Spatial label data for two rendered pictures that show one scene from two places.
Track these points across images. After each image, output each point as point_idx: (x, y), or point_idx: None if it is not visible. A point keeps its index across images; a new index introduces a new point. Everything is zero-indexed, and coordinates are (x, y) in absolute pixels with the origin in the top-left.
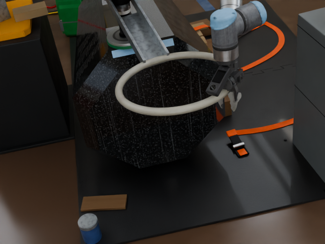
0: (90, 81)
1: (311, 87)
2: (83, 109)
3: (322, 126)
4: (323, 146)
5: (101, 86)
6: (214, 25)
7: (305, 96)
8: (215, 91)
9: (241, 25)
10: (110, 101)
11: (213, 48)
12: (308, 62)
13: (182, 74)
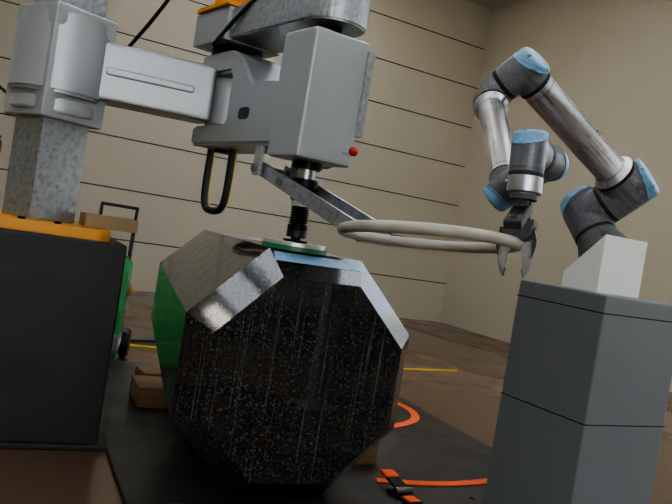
0: (226, 289)
1: (538, 380)
2: (202, 332)
3: (559, 436)
4: (559, 473)
5: (245, 298)
6: (523, 137)
7: (524, 400)
8: (520, 219)
9: (551, 153)
10: (252, 328)
11: (511, 174)
12: (536, 341)
13: (364, 317)
